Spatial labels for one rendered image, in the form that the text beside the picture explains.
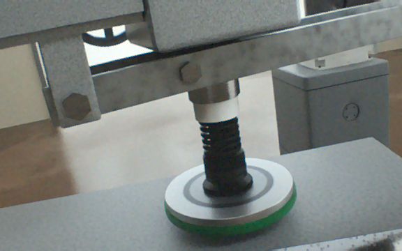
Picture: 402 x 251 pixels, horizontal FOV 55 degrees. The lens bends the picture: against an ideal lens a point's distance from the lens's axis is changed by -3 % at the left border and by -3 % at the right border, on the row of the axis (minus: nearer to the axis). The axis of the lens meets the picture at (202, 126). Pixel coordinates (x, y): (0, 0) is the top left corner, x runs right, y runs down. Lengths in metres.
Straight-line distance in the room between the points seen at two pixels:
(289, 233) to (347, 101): 1.19
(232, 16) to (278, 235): 0.33
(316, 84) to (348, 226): 1.09
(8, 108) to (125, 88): 5.32
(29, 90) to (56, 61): 5.21
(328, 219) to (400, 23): 0.33
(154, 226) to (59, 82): 0.33
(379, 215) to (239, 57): 0.33
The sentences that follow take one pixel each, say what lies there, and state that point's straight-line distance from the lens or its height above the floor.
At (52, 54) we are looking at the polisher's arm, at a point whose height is 1.18.
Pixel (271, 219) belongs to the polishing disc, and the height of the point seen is 0.90.
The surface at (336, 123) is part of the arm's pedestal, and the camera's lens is 1.76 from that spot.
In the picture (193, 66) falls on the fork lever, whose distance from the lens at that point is 0.52.
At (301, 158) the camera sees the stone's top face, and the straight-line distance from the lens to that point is 0.87.
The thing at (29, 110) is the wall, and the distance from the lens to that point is 5.74.
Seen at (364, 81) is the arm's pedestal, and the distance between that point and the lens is 1.79.
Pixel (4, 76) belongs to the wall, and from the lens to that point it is 5.72.
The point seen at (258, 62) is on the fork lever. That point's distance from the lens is 0.56.
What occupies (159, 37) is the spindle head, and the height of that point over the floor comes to 1.18.
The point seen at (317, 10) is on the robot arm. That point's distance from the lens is 1.79.
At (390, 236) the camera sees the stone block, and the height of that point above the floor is 0.85.
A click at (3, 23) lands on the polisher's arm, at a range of 0.46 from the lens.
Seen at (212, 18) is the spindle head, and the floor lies 1.19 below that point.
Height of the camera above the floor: 1.22
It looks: 18 degrees down
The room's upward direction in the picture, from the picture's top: 9 degrees counter-clockwise
